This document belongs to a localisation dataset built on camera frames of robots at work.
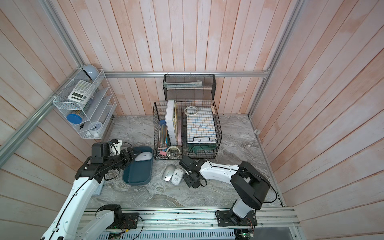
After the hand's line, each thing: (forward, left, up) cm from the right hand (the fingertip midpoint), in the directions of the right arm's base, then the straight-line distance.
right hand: (191, 177), depth 89 cm
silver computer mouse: (+1, +14, +3) cm, 14 cm away
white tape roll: (+36, +1, +21) cm, 42 cm away
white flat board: (+23, +13, +26) cm, 37 cm away
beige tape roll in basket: (+16, +12, +2) cm, 20 cm away
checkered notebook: (+20, -5, +21) cm, 29 cm away
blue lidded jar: (+17, +61, +33) cm, 71 cm away
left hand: (+3, +28, +19) cm, 34 cm away
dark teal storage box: (+2, +33, 0) cm, 33 cm away
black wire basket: (+28, +22, +4) cm, 36 cm away
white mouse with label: (-1, +8, +3) cm, 9 cm away
